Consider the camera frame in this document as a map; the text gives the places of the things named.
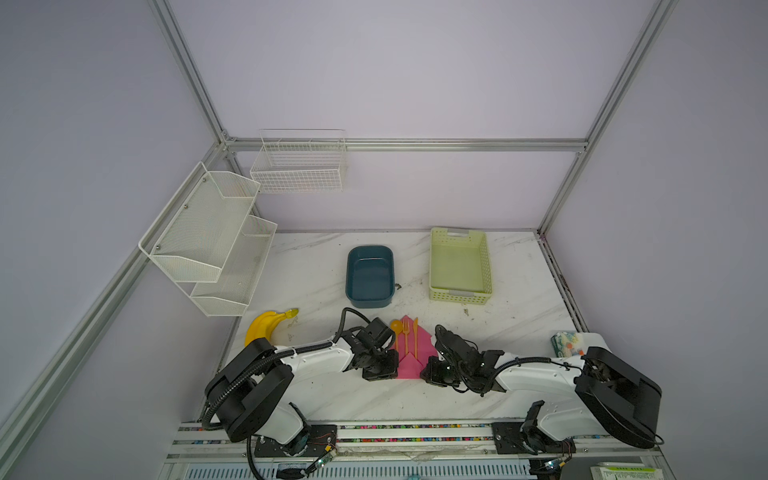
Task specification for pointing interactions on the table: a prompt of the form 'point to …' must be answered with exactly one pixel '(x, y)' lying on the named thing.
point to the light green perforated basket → (460, 266)
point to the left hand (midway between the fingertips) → (396, 376)
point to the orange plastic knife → (416, 335)
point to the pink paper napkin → (409, 367)
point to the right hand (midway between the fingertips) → (418, 376)
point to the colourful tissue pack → (567, 344)
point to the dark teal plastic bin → (370, 276)
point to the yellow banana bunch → (261, 326)
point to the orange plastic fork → (406, 324)
